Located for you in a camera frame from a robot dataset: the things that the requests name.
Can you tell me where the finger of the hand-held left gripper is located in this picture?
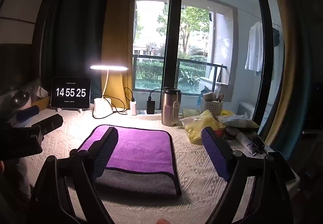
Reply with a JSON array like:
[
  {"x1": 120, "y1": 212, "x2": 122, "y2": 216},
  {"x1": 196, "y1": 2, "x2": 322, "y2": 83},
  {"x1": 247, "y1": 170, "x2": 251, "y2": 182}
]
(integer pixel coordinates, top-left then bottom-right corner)
[{"x1": 31, "y1": 114, "x2": 64, "y2": 136}]

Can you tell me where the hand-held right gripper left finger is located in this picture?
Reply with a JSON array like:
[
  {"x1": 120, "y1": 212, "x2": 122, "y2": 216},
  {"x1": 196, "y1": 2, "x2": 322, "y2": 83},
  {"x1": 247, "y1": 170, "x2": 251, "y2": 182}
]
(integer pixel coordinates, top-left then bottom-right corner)
[{"x1": 32, "y1": 127, "x2": 119, "y2": 224}]

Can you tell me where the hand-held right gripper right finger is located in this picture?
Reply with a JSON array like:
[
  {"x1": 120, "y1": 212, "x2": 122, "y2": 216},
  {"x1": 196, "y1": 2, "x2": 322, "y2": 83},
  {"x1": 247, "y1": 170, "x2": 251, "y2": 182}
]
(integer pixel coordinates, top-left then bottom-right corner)
[{"x1": 201, "y1": 127, "x2": 294, "y2": 224}]

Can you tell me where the purple and grey towel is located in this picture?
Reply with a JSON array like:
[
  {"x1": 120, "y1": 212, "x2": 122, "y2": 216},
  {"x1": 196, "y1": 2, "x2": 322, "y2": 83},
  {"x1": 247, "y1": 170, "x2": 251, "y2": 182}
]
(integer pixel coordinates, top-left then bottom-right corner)
[{"x1": 77, "y1": 124, "x2": 182, "y2": 197}]

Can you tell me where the white textured tablecloth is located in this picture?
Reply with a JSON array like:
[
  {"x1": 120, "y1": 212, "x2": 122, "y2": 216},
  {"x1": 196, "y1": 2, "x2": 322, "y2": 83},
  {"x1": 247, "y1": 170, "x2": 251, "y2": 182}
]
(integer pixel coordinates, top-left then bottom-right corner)
[{"x1": 24, "y1": 107, "x2": 301, "y2": 224}]

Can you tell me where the white tube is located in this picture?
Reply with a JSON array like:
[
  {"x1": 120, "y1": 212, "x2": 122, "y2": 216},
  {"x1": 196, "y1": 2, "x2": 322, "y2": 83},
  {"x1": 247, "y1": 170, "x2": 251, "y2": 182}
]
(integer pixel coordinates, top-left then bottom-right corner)
[{"x1": 235, "y1": 132, "x2": 255, "y2": 155}]

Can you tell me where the tablet with clock display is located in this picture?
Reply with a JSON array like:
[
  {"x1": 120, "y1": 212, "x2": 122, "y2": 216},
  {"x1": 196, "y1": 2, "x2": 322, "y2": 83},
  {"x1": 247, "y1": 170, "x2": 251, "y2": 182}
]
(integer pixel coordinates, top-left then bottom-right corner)
[{"x1": 50, "y1": 77, "x2": 92, "y2": 110}]

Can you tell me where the yellow plastic bag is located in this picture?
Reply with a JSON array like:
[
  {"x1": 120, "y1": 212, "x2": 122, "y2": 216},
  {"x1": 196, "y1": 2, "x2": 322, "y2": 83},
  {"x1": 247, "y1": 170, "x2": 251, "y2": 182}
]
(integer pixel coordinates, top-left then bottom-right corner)
[{"x1": 180, "y1": 110, "x2": 234, "y2": 145}]

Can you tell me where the white plastic bag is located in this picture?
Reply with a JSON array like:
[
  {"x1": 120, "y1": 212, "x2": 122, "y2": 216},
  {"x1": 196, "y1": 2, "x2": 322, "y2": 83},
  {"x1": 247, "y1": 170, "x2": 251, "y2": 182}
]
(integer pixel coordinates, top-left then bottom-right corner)
[{"x1": 217, "y1": 112, "x2": 260, "y2": 130}]

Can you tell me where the white plastic basket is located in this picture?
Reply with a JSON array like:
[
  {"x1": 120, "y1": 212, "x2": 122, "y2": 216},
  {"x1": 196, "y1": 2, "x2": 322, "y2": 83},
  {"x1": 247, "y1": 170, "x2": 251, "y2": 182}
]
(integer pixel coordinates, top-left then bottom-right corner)
[{"x1": 200, "y1": 96, "x2": 224, "y2": 117}]

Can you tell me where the white power strip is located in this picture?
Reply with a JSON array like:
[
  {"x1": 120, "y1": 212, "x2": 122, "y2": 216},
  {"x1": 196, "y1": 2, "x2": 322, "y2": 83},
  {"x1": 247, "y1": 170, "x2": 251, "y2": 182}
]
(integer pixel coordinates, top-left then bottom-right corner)
[{"x1": 136, "y1": 109, "x2": 163, "y2": 116}]

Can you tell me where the stainless steel tumbler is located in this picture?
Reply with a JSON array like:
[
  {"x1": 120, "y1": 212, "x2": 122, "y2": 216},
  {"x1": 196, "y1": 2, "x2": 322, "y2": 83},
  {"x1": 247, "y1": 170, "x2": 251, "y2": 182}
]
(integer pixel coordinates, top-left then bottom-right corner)
[{"x1": 161, "y1": 86, "x2": 182, "y2": 127}]

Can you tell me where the white desk lamp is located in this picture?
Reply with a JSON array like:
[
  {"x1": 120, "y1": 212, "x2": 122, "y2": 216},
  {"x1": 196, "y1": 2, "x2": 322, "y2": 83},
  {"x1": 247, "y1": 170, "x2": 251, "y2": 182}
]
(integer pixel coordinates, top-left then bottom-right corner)
[{"x1": 90, "y1": 64, "x2": 130, "y2": 118}]

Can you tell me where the dark green curtain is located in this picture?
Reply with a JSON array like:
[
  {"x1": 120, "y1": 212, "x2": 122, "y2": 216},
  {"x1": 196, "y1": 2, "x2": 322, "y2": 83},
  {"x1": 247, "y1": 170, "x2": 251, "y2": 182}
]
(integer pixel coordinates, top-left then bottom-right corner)
[{"x1": 40, "y1": 0, "x2": 118, "y2": 96}]

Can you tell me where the mustard yellow curtain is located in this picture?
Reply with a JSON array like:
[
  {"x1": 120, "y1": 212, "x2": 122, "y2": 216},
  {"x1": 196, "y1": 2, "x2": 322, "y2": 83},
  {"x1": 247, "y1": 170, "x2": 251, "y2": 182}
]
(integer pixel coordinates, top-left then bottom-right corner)
[{"x1": 101, "y1": 0, "x2": 138, "y2": 110}]

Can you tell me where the white hanging shirt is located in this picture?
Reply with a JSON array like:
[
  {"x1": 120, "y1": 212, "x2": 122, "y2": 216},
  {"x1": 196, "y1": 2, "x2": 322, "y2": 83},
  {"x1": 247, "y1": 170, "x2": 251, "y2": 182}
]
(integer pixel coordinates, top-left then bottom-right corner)
[{"x1": 244, "y1": 21, "x2": 264, "y2": 77}]

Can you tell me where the white round camera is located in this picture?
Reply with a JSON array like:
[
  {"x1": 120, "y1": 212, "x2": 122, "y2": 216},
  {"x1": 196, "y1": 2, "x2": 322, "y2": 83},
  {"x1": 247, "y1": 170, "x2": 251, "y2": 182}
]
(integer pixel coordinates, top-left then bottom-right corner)
[{"x1": 11, "y1": 90, "x2": 32, "y2": 111}]

